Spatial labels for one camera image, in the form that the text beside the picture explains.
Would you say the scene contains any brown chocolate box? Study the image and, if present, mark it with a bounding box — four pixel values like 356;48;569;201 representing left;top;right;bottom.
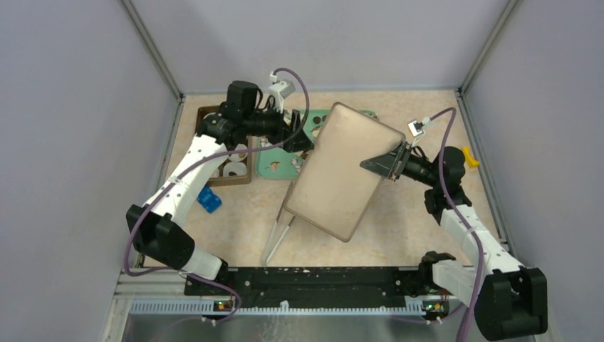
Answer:
194;105;252;187

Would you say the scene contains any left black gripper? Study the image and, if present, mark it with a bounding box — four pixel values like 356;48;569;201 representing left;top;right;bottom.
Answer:
244;100;314;152

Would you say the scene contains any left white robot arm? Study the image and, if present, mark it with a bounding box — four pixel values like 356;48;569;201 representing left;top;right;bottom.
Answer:
126;76;313;295

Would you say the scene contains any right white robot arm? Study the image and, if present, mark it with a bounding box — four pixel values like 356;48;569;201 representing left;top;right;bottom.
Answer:
360;142;548;341

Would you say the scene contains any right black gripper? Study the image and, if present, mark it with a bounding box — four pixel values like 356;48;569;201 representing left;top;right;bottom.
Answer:
361;140;440;188

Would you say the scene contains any yellow block near wall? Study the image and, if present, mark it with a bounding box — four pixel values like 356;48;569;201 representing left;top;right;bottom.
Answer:
462;147;480;169

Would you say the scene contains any blue small block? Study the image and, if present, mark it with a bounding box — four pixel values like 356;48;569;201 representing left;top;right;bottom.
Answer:
197;186;222;214

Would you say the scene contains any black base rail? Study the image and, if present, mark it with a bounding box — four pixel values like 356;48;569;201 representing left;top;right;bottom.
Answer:
184;266;450;309

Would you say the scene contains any green floral tray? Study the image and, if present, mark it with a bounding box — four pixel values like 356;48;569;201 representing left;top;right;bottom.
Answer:
254;108;378;182

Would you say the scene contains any brown box lid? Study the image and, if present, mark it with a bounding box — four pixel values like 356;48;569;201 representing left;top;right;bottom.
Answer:
284;103;405;242

